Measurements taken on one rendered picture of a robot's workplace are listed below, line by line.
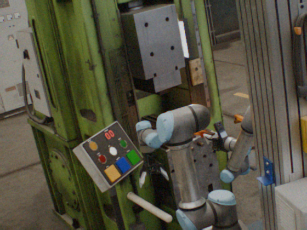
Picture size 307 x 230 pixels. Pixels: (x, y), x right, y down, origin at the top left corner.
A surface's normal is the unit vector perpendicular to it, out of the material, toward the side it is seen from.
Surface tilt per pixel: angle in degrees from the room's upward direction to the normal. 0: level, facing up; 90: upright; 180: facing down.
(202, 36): 90
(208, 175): 90
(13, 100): 90
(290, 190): 0
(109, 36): 90
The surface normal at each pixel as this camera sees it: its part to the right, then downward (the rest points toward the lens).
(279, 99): 0.24, 0.28
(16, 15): 0.49, 0.20
